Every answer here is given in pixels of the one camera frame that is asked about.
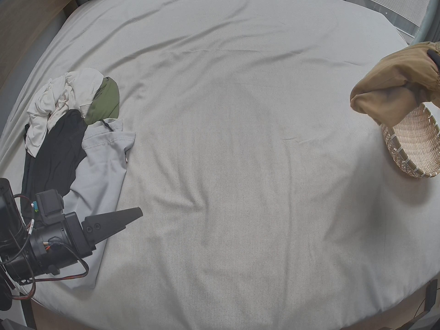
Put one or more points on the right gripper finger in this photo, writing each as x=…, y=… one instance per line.
x=435, y=60

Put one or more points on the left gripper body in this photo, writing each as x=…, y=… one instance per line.
x=58, y=246

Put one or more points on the tan shorts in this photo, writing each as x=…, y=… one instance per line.
x=388, y=81

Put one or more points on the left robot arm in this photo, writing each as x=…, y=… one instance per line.
x=8, y=218

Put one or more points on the round woven basket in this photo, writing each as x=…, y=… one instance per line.
x=416, y=139

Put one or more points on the pale grey garment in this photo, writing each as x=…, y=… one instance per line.
x=103, y=170

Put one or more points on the black garment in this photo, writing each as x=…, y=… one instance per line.
x=51, y=156

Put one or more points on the green garment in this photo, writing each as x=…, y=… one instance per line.
x=106, y=101

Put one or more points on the white garment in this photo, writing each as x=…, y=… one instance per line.
x=68, y=88

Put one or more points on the bed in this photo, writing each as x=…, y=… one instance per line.
x=240, y=115

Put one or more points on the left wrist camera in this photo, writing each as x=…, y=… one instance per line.
x=50, y=205

